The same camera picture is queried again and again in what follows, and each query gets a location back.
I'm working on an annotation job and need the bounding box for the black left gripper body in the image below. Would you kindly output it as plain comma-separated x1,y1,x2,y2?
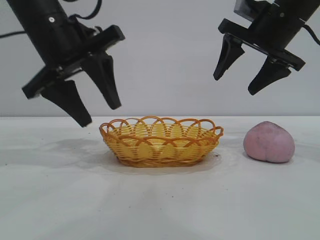
6,0,126,100

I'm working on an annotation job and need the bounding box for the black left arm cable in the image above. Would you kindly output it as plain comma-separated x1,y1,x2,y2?
0,30,26,39

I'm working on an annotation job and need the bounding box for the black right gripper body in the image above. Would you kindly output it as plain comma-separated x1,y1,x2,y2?
217,0,318,72

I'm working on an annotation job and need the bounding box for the black left camera cable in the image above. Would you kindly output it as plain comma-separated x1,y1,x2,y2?
62,0,104,21

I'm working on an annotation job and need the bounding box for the pink peach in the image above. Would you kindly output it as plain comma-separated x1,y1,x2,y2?
243,121,296,164

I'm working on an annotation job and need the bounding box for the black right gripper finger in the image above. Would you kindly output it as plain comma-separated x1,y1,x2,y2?
213,34,246,81
247,58,292,96

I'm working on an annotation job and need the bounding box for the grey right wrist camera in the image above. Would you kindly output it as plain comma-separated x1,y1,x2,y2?
234,0,262,23

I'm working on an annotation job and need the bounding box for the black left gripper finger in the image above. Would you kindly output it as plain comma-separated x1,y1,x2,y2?
39,79,93,128
81,51,123,110

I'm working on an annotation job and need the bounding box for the yellow woven wicker basket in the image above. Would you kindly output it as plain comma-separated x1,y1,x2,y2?
99,115,225,168

